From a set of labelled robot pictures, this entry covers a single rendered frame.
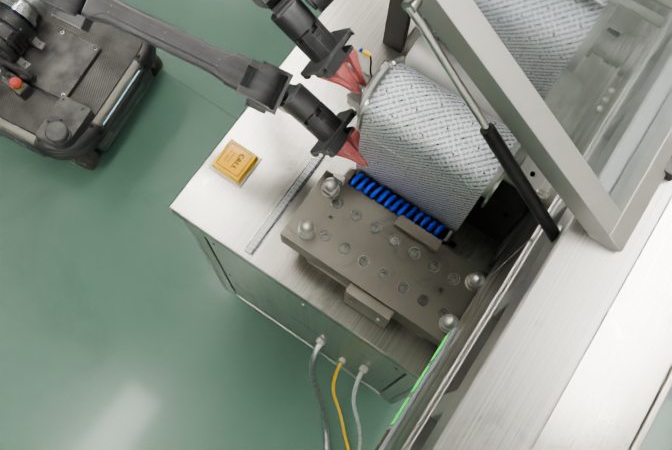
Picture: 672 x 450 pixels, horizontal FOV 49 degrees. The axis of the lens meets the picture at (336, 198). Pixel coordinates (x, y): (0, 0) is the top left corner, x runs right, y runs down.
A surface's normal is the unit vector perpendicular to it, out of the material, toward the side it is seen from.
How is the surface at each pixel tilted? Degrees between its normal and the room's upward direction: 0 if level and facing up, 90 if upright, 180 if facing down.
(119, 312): 0
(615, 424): 0
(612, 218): 40
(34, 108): 0
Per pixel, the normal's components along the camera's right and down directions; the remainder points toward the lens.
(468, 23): 0.56, 0.11
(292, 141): 0.03, -0.31
